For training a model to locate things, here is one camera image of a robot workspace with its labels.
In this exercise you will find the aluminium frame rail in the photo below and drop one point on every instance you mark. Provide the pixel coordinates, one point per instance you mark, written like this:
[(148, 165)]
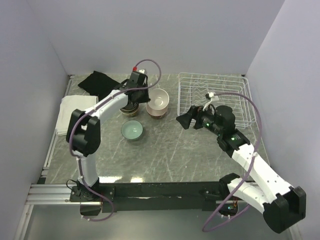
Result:
[(57, 194)]

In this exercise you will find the plain beige bowl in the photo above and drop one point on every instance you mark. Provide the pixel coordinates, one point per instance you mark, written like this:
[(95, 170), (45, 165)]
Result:
[(129, 108)]

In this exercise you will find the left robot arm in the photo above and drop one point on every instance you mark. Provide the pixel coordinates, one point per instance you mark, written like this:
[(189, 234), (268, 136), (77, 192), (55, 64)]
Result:
[(84, 130)]

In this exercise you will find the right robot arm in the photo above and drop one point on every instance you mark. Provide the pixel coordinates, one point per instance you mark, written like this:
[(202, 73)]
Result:
[(281, 204)]

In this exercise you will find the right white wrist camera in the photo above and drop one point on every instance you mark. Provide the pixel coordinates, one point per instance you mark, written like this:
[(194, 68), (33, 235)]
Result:
[(211, 97)]

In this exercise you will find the red floral bowl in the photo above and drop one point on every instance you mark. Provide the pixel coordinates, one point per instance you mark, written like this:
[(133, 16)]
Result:
[(156, 114)]

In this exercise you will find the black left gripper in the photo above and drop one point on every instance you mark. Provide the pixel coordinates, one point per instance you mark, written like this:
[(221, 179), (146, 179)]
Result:
[(146, 98)]

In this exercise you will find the white wire dish rack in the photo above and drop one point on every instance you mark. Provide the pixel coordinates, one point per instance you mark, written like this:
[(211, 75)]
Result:
[(193, 87)]

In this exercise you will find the black patterned bowl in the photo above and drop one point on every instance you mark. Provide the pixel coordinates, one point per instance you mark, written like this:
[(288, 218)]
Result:
[(130, 112)]

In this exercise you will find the orange bowl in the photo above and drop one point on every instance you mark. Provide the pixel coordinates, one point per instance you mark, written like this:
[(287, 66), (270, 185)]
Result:
[(159, 99)]

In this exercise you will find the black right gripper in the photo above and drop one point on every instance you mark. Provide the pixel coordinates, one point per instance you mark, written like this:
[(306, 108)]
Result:
[(185, 119)]

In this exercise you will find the black cloth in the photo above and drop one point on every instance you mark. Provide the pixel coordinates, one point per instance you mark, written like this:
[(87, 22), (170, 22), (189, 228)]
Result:
[(98, 84)]

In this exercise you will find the light teal white bowl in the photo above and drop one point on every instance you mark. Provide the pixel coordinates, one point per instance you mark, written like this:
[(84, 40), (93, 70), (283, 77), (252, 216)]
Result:
[(132, 130)]

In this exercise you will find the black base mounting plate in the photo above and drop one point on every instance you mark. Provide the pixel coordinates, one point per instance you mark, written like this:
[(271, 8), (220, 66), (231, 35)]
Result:
[(151, 196)]

